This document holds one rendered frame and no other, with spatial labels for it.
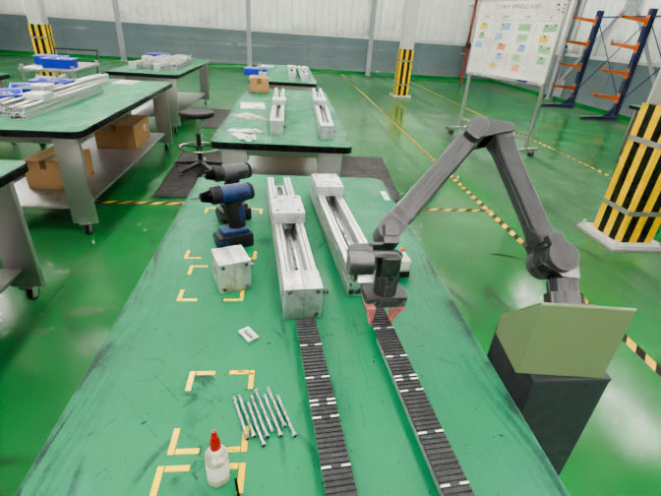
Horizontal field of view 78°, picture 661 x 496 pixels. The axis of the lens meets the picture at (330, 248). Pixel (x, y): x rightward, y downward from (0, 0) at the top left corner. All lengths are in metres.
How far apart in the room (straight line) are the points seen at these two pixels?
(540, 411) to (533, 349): 0.20
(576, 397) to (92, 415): 1.07
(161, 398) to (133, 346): 0.18
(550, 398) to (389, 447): 0.47
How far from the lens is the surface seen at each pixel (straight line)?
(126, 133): 4.77
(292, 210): 1.41
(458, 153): 1.13
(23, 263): 2.72
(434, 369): 1.02
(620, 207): 4.14
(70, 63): 5.72
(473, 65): 7.30
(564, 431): 1.29
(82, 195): 3.36
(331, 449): 0.80
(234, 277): 1.18
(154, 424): 0.91
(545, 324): 1.02
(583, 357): 1.12
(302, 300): 1.07
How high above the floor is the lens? 1.46
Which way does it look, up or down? 28 degrees down
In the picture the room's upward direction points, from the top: 4 degrees clockwise
